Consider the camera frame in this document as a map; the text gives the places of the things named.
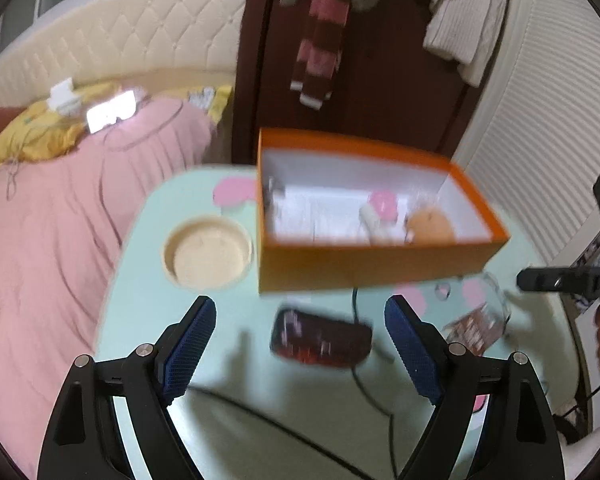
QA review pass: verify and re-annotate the glowing phone on bed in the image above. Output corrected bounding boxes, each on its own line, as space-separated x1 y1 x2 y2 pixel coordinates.
85 90 137 134

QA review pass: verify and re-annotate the silver metal cup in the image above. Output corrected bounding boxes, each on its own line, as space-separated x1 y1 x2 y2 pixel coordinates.
262 176 285 211

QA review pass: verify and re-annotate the red pink striped scarf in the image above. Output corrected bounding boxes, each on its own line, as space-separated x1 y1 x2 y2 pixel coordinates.
290 0 351 110

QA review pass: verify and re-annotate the black cable on table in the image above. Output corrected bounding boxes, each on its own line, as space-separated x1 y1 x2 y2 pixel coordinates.
187 286 406 480

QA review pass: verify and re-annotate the pink white round item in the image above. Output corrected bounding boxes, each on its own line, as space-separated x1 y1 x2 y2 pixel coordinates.
358 191 405 244

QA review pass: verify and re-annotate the dark brown wooden door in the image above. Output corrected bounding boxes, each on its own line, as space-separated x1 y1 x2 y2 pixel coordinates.
232 0 482 164

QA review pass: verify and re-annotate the brown card box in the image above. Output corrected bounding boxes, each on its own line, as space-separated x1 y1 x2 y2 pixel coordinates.
442 304 505 356

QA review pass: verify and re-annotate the orange cardboard box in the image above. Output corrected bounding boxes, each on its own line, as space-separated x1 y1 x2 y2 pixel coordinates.
258 128 509 292

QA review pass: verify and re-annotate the pink bed blanket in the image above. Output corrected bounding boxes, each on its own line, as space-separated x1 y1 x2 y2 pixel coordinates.
0 98 215 478

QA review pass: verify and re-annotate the white knit sweater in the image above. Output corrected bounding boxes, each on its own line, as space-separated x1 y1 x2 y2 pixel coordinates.
422 0 508 88

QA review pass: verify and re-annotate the orange plush toy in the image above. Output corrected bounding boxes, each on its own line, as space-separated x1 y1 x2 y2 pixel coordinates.
405 207 455 244

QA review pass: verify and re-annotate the clear plastic wrapper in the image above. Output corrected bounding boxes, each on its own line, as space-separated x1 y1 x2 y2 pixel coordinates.
441 271 512 356

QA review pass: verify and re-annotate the dark marbled pouch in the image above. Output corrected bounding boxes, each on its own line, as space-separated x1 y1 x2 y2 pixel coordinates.
270 307 373 368

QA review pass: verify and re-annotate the cream tufted headboard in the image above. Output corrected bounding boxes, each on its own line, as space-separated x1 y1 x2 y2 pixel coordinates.
0 0 246 106

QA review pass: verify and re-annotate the yellow pillow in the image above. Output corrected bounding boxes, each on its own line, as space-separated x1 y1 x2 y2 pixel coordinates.
0 81 122 166

